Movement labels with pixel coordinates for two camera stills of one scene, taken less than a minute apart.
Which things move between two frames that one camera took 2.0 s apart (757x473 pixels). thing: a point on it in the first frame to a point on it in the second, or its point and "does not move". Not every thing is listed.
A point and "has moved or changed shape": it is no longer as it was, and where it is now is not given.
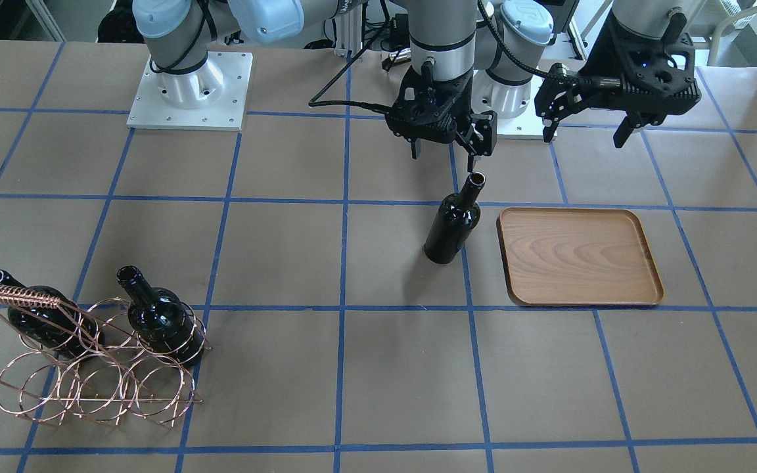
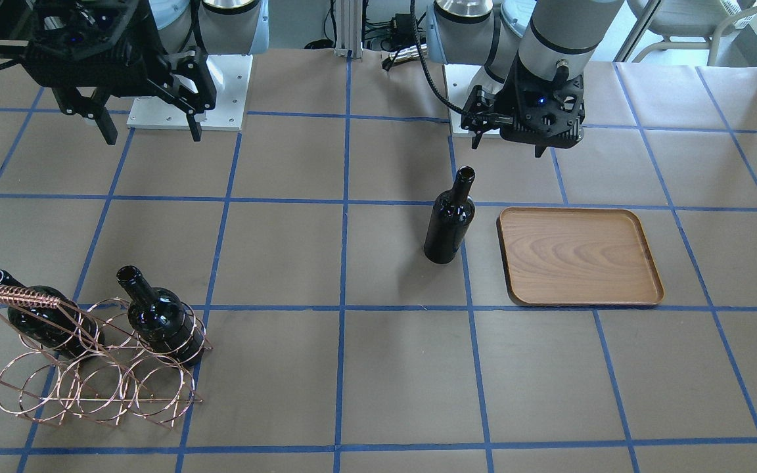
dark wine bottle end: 158,316 does not move
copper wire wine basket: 89,360 does not move
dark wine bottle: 66,328 does not move
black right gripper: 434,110 to 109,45
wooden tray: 563,256 does not move
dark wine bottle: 458,215 has moved or changed shape
